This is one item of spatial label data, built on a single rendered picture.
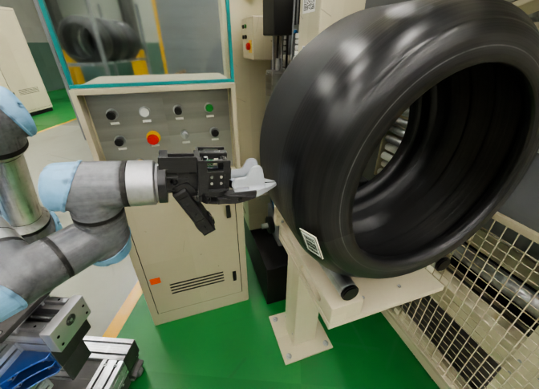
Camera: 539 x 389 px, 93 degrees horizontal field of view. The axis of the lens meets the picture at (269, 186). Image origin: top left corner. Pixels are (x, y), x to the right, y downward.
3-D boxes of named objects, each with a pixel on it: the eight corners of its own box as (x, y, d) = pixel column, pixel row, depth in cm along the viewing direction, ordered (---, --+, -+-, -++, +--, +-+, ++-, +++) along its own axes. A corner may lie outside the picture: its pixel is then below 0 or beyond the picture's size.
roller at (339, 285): (293, 218, 89) (283, 214, 87) (301, 208, 88) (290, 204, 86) (351, 302, 60) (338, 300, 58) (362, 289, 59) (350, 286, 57)
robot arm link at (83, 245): (56, 267, 44) (32, 220, 38) (117, 231, 53) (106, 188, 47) (83, 291, 42) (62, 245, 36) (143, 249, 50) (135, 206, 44)
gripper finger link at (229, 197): (258, 194, 45) (208, 197, 42) (258, 201, 46) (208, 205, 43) (252, 182, 49) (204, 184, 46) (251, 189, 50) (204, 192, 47)
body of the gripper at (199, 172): (235, 161, 42) (154, 163, 38) (233, 206, 45) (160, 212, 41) (227, 146, 48) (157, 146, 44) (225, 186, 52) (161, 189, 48)
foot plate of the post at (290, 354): (269, 317, 150) (269, 315, 148) (310, 305, 157) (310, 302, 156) (285, 365, 127) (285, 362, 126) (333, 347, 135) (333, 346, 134)
